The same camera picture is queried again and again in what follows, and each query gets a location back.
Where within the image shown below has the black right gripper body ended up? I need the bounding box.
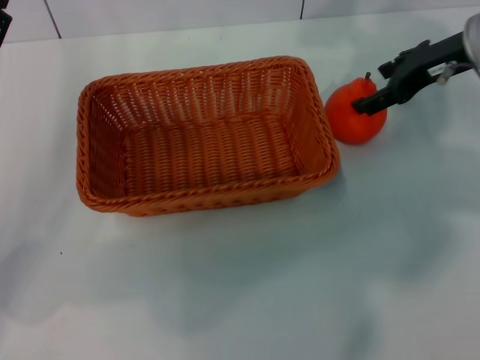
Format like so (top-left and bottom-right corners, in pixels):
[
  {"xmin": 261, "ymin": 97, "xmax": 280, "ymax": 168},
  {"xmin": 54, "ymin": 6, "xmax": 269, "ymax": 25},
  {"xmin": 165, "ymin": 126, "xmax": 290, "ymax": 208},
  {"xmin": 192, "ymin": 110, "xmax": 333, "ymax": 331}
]
[{"xmin": 388, "ymin": 31, "xmax": 469, "ymax": 107}]

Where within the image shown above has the orange woven rectangular basket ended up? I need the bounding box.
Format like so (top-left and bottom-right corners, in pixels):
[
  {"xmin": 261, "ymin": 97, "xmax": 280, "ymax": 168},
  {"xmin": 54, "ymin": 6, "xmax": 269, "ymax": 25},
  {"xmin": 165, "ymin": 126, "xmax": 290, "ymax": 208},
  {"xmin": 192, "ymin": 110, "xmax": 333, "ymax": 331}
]
[{"xmin": 76, "ymin": 55, "xmax": 341, "ymax": 218}]

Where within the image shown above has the orange toy pear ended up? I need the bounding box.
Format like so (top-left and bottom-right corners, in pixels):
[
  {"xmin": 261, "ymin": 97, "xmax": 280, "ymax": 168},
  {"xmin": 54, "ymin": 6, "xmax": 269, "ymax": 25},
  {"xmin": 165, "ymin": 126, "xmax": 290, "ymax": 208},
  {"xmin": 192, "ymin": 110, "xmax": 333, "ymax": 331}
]
[{"xmin": 324, "ymin": 71, "xmax": 389, "ymax": 146}]

